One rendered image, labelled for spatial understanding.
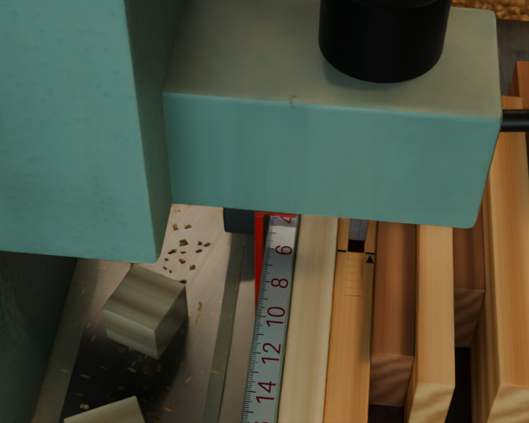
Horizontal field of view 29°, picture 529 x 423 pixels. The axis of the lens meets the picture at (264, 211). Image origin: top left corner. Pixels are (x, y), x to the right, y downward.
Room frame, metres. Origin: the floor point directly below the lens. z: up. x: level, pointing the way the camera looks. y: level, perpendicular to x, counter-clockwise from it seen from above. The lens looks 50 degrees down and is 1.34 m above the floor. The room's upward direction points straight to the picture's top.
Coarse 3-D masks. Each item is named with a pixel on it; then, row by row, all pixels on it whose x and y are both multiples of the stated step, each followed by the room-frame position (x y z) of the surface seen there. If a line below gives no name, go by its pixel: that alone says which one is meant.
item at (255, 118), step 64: (192, 0) 0.35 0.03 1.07; (256, 0) 0.35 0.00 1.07; (320, 0) 0.35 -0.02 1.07; (192, 64) 0.31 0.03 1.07; (256, 64) 0.31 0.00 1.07; (320, 64) 0.31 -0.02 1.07; (448, 64) 0.31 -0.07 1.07; (192, 128) 0.29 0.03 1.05; (256, 128) 0.29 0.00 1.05; (320, 128) 0.29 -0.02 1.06; (384, 128) 0.29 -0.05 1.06; (448, 128) 0.28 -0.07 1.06; (192, 192) 0.29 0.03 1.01; (256, 192) 0.29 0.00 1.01; (320, 192) 0.29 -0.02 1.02; (384, 192) 0.29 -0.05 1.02; (448, 192) 0.28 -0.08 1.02
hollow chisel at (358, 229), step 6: (354, 222) 0.32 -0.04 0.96; (360, 222) 0.32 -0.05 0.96; (366, 222) 0.32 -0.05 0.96; (348, 228) 0.32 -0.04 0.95; (354, 228) 0.32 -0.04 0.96; (360, 228) 0.32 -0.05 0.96; (366, 228) 0.32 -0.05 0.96; (348, 234) 0.32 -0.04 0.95; (354, 234) 0.32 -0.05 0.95; (360, 234) 0.32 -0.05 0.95; (366, 234) 0.32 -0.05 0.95
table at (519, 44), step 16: (512, 32) 0.54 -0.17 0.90; (528, 32) 0.54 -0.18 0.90; (512, 48) 0.52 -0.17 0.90; (528, 48) 0.52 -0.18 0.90; (512, 64) 0.51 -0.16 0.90; (464, 352) 0.28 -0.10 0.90; (464, 368) 0.27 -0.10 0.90; (464, 384) 0.26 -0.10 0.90; (464, 400) 0.25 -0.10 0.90; (368, 416) 0.24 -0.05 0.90; (384, 416) 0.24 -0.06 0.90; (400, 416) 0.24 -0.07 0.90; (448, 416) 0.24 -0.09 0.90; (464, 416) 0.24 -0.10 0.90
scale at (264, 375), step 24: (288, 240) 0.31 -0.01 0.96; (264, 264) 0.29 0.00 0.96; (288, 264) 0.30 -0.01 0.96; (264, 288) 0.28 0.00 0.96; (288, 288) 0.28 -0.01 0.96; (264, 312) 0.27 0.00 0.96; (264, 336) 0.25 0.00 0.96; (264, 360) 0.24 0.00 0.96; (264, 384) 0.23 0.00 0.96; (264, 408) 0.22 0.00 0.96
